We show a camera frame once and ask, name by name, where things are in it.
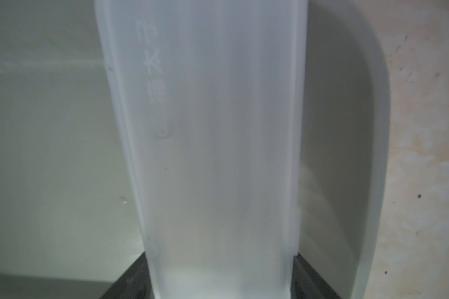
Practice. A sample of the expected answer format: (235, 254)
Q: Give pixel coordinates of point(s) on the clear pencil case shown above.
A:
(208, 98)

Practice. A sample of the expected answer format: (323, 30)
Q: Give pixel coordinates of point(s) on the grey plastic storage box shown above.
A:
(69, 225)

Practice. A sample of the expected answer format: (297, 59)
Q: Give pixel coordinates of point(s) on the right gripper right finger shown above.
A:
(307, 283)

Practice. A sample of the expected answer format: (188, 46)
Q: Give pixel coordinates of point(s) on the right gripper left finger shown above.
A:
(134, 283)

